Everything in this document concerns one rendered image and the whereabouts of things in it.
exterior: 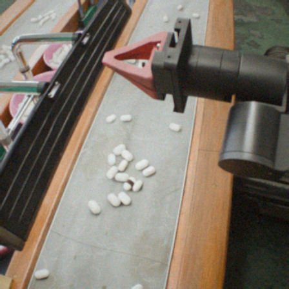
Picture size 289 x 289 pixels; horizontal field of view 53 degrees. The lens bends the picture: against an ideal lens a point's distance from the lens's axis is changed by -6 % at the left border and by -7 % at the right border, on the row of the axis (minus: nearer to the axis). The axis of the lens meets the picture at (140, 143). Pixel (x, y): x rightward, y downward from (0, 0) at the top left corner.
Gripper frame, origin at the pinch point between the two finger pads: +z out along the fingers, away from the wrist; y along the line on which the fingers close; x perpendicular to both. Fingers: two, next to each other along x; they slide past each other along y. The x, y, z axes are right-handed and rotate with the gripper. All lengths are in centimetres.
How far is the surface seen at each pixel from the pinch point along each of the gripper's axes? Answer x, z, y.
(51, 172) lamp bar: -13.1, 8.3, 10.7
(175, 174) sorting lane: 0.0, -3.7, 48.7
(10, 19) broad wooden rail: 64, 101, 69
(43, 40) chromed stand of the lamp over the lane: 11.6, 22.7, 13.5
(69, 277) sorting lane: -31, 11, 38
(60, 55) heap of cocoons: 40, 54, 63
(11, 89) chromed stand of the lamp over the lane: -2.2, 19.8, 8.4
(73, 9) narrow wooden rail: 74, 67, 72
